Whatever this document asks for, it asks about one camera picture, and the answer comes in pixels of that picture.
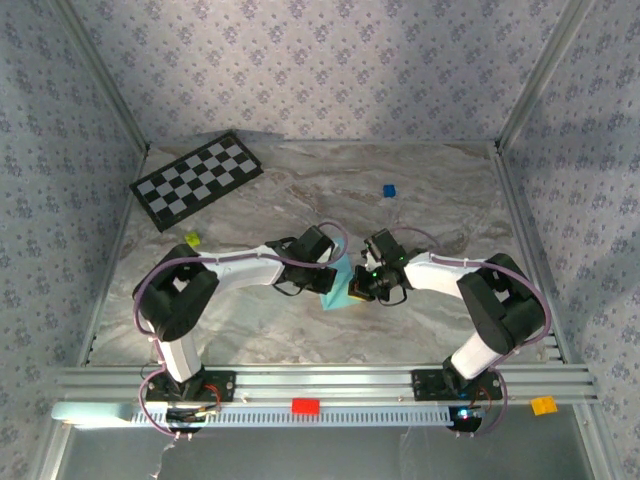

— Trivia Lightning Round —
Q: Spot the light blue cloth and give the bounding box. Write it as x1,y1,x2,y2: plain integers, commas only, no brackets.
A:
318,238,375,312

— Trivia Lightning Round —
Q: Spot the black and white chessboard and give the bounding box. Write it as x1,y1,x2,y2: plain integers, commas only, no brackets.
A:
128,129,265,234

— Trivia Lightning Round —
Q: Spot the orange toy brick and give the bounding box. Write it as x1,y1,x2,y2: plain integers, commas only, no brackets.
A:
529,395,559,417

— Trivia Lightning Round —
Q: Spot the aluminium mounting rail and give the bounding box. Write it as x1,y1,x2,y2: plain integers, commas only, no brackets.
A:
54,364,600,407

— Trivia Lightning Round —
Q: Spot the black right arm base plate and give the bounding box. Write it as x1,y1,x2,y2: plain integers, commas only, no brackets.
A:
410,368,504,402

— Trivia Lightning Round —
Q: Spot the white slotted cable duct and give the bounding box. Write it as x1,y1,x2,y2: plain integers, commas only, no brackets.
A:
130,403,454,429

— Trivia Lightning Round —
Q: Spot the aluminium side rail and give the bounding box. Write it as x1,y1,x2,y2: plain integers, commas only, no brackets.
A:
77,147,151,367
492,142,572,365

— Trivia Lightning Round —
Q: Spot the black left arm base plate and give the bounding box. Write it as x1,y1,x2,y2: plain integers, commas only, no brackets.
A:
144,370,237,404

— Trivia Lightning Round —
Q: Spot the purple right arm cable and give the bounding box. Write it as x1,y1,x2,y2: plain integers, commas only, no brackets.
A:
387,226,554,440

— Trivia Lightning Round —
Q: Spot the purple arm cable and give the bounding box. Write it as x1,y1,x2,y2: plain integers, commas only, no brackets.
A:
130,221,350,444
387,226,554,440

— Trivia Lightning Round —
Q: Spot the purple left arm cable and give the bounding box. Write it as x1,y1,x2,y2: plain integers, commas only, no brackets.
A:
130,221,350,444

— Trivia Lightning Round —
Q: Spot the aluminium frame post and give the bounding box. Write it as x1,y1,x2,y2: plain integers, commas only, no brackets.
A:
49,0,152,154
493,0,599,154

